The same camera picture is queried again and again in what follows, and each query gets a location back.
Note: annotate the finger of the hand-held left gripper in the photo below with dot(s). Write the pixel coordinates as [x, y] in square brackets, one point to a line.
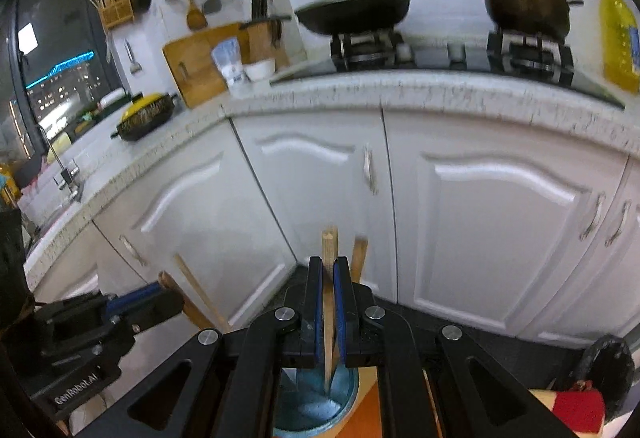
[157, 310]
[135, 297]

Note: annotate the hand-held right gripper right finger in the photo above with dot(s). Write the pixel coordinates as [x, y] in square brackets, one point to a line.
[339, 318]

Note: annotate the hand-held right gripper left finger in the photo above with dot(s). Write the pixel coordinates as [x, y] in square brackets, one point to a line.
[320, 318]

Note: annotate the wooden chopstick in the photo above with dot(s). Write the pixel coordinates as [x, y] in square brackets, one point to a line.
[359, 258]
[199, 314]
[330, 248]

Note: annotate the teal and white utensil holder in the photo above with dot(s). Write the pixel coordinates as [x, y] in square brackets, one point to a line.
[345, 393]

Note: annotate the white cabinet door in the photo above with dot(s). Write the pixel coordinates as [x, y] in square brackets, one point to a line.
[500, 218]
[75, 268]
[200, 208]
[310, 178]
[620, 293]

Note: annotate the metal faucet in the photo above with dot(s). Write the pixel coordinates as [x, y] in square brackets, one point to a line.
[62, 173]

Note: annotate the black casserole with yellow lid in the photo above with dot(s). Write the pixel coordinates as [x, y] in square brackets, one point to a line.
[145, 115]

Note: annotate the white container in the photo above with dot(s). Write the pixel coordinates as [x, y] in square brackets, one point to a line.
[114, 99]

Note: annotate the wooden cutting board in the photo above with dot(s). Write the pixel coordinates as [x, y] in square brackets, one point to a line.
[192, 68]

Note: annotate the white and blue packet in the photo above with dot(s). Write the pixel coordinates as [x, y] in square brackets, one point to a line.
[229, 60]

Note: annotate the white bowl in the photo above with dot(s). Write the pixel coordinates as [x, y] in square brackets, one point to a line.
[260, 69]

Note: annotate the dark window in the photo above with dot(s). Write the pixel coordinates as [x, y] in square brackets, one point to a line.
[55, 43]

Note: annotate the black burner grate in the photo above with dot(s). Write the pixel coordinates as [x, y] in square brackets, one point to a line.
[530, 60]
[367, 50]

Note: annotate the black bag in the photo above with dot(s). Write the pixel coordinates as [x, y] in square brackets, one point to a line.
[607, 368]

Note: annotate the black gas stove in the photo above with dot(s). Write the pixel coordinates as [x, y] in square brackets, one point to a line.
[450, 63]

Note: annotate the wooden knife block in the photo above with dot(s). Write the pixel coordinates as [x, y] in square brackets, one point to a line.
[262, 38]

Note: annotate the black frying pan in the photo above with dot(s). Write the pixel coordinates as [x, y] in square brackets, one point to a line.
[350, 18]

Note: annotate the brass cooking pot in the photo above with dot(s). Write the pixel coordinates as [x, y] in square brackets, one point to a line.
[530, 8]

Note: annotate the yellow cooking oil bottle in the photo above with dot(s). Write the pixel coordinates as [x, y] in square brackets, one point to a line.
[620, 43]

